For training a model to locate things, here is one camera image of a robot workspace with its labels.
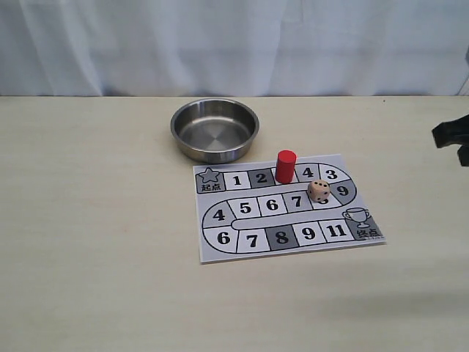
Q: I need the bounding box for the wooden die with black pips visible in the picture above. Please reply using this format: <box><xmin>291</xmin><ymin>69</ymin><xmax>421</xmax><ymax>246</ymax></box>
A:
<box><xmin>307</xmin><ymin>180</ymin><xmax>330</xmax><ymax>202</ymax></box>

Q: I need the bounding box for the paper game board sheet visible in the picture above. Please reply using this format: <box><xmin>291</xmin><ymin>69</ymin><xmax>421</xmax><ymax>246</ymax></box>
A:
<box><xmin>193</xmin><ymin>154</ymin><xmax>386</xmax><ymax>263</ymax></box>

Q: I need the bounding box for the red cylinder game piece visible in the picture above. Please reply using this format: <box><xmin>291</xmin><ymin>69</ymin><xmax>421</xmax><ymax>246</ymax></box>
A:
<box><xmin>275</xmin><ymin>150</ymin><xmax>297</xmax><ymax>184</ymax></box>

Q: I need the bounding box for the stainless steel round bowl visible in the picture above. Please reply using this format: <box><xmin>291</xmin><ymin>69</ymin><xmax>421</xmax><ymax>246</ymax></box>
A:
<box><xmin>170</xmin><ymin>98</ymin><xmax>260</xmax><ymax>164</ymax></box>

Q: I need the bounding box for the white curtain backdrop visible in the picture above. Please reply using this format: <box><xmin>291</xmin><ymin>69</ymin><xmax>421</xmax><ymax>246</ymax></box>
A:
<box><xmin>1</xmin><ymin>1</ymin><xmax>468</xmax><ymax>96</ymax></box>

